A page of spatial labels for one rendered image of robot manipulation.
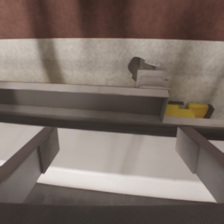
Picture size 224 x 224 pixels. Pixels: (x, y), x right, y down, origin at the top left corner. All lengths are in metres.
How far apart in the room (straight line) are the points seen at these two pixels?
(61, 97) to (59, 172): 0.56
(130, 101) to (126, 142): 0.47
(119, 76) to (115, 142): 0.85
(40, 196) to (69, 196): 0.04
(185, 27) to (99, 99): 0.58
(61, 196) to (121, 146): 0.10
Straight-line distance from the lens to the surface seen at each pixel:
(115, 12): 0.93
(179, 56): 1.02
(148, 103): 0.68
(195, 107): 1.14
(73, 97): 0.71
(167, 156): 0.21
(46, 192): 0.24
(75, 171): 0.19
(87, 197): 0.22
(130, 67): 0.88
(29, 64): 1.21
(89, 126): 0.69
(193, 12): 0.97
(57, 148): 0.17
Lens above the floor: 0.92
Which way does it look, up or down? 50 degrees down
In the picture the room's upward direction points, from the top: 169 degrees counter-clockwise
